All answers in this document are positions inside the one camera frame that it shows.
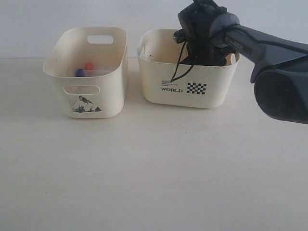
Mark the cream bin with mountain picture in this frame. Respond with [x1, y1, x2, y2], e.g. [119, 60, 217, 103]
[43, 26, 128, 119]

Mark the black cable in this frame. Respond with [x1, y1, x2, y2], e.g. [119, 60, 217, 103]
[169, 26, 238, 85]

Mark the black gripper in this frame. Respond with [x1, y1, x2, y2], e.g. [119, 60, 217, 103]
[178, 0, 227, 66]

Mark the cream bin with WORLD label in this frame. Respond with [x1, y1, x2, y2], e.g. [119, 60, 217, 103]
[137, 29, 240, 109]

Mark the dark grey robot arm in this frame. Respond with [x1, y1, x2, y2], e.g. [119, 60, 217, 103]
[174, 0, 308, 124]

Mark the orange-capped tube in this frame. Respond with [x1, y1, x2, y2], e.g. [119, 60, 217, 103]
[85, 62, 111, 75]

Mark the blue-capped tube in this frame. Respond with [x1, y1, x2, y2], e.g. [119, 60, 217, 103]
[75, 69, 97, 77]

